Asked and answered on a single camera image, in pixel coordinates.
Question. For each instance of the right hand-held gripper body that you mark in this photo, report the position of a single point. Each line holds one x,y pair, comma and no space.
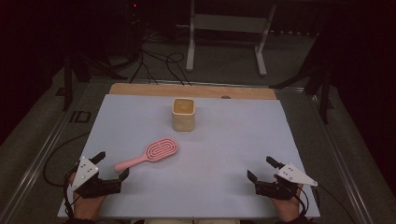
292,174

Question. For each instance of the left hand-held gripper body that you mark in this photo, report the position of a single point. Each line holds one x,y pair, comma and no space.
84,174

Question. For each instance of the pink hairbrush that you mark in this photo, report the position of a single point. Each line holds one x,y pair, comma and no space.
162,148

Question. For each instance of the beige square cup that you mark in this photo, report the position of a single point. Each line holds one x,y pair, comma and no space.
183,123

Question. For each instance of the person's left hand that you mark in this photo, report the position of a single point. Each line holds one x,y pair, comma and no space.
85,207

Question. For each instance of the person's right hand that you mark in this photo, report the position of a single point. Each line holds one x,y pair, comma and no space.
289,208

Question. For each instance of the pale grey table mat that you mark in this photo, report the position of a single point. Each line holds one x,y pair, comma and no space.
202,174

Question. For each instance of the black tripod stand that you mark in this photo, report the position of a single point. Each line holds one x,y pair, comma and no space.
67,81
325,93

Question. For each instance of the dark equipment with red light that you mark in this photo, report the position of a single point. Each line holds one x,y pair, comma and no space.
134,28

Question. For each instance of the white metal stand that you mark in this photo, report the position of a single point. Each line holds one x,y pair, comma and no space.
230,23

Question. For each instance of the metal floor rail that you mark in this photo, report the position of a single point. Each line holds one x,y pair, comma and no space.
342,161
34,165

